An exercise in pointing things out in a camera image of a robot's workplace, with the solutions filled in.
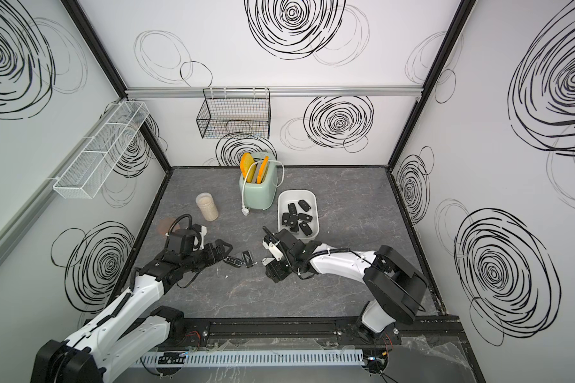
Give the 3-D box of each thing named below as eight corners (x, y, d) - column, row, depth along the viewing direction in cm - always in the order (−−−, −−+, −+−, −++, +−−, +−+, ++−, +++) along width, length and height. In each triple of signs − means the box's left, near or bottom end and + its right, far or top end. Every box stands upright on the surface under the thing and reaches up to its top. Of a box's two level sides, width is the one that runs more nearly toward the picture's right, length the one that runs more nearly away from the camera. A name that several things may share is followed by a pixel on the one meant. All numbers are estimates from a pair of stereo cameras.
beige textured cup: (202, 221, 102) (193, 205, 93) (205, 209, 107) (197, 192, 97) (217, 221, 102) (209, 205, 93) (219, 209, 107) (213, 192, 97)
